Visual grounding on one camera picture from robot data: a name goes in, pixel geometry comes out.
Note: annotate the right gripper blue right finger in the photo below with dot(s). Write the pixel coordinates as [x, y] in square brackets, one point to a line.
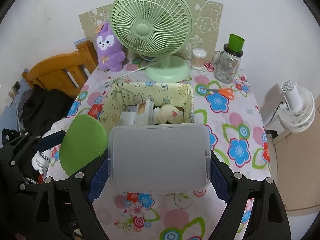
[218, 180]

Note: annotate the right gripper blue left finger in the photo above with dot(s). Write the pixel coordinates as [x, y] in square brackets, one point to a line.
[98, 181]

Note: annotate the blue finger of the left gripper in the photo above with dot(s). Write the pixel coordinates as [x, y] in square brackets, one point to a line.
[50, 141]

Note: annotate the green rounded lid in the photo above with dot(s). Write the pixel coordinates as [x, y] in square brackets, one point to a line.
[85, 140]

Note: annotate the clear plastic box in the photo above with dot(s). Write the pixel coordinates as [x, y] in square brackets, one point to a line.
[159, 159]

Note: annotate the white 45W charger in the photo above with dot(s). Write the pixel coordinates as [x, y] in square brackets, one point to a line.
[127, 119]

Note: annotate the round cream compact mirror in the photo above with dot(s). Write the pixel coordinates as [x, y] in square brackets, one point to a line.
[170, 114]

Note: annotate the black clothing pile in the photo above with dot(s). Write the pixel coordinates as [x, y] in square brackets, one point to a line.
[44, 108]

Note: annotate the floral tablecloth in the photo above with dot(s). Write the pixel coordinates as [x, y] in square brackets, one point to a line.
[237, 137]

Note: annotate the wooden chair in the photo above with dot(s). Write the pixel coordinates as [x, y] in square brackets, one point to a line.
[65, 72]

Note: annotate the yellow patterned storage box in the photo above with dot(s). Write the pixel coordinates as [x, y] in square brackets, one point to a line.
[125, 94]

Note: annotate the white floor fan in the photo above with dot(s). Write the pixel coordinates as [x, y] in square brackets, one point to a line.
[299, 111]

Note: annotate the purple plush bunny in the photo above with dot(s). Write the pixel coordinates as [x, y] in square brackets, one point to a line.
[109, 49]

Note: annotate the glass mason jar mug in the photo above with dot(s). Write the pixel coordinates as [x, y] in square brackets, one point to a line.
[226, 64]

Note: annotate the cotton swab container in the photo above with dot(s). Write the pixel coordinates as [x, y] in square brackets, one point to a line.
[198, 58]

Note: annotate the green cup on jar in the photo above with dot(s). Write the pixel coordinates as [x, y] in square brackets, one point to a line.
[235, 43]

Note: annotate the green desk fan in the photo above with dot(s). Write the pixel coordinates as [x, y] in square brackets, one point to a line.
[157, 29]

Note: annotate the orange handled scissors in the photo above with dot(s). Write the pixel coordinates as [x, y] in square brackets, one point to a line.
[226, 92]

